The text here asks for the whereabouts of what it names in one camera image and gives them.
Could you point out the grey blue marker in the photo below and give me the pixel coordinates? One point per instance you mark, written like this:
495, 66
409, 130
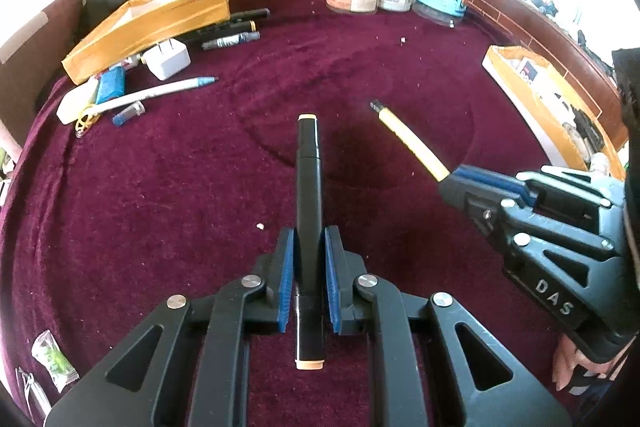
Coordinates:
230, 41

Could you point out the maroon velvet tablecloth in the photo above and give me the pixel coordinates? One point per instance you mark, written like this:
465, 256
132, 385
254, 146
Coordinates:
175, 207

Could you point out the clear small packet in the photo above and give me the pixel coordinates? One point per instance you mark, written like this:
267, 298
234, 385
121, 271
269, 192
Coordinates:
32, 394

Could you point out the white charger plug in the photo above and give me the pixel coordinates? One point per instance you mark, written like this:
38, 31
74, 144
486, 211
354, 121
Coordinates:
167, 57

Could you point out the short black marker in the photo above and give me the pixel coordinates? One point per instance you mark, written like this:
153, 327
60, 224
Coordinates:
250, 14

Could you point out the person's right hand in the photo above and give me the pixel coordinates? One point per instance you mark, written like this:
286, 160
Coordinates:
567, 362

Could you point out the white pen with blue tip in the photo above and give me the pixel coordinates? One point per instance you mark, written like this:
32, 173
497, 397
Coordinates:
150, 93

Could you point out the long yellow-taped cardboard box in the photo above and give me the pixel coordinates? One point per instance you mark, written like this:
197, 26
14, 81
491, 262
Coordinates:
160, 17

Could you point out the black pen with gold band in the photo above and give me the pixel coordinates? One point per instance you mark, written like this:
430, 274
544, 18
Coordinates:
220, 31

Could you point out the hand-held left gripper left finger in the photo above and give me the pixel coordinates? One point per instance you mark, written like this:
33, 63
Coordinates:
286, 277

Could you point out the yellow-taped cardboard tray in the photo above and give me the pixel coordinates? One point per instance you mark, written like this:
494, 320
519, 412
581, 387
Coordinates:
510, 77

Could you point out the wooden brick-pattern cabinet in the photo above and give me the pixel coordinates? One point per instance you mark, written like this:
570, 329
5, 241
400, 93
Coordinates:
525, 19

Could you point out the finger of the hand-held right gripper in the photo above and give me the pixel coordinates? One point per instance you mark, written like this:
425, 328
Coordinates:
520, 227
500, 184

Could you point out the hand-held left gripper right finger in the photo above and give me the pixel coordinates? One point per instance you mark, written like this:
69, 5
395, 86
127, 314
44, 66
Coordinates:
332, 277

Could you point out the green candy packet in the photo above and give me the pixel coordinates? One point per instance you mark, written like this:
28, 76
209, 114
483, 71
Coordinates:
52, 357

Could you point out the blue packet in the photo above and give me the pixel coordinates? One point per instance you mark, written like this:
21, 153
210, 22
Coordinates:
110, 84

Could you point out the yellow and black pen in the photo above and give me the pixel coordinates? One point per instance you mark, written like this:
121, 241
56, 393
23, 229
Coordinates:
405, 137

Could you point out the black marker with beige caps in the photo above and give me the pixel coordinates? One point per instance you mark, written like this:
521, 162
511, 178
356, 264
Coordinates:
309, 177

